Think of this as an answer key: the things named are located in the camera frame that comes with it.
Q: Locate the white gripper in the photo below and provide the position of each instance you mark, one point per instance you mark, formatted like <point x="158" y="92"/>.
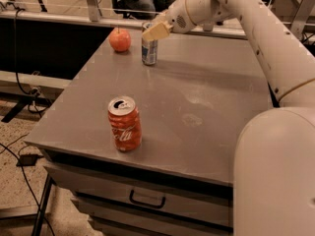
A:
<point x="176" y="20"/>

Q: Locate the grey top drawer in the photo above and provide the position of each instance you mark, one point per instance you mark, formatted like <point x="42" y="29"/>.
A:
<point x="102" y="186"/>

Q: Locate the black table leg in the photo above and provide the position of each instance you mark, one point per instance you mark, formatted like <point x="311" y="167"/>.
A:
<point x="40" y="216"/>

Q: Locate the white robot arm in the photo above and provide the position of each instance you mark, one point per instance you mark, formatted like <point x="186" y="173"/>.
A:
<point x="274" y="159"/>

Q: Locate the black power adapter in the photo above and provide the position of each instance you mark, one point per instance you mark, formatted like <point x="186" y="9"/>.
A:
<point x="28" y="160"/>

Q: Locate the seated person in jeans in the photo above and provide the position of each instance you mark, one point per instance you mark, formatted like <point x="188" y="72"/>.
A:
<point x="147" y="9"/>

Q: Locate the black drawer handle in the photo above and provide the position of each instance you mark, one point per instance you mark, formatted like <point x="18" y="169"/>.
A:
<point x="146" y="201"/>

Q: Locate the metal railing frame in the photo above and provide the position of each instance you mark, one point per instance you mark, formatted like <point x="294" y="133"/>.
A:
<point x="88" y="13"/>

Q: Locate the silver blue redbull can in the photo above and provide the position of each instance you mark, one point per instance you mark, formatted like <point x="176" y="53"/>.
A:
<point x="149" y="50"/>

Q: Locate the grey lower drawer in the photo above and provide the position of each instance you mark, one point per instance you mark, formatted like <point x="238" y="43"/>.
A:
<point x="123" y="220"/>

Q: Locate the grey drawer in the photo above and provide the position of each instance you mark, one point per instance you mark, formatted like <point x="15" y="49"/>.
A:
<point x="102" y="186"/>
<point x="123" y="220"/>

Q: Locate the red coca-cola can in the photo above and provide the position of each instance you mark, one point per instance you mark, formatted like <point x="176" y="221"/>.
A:
<point x="124" y="119"/>

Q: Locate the red apple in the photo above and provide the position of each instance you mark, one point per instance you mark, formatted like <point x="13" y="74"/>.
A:
<point x="120" y="40"/>

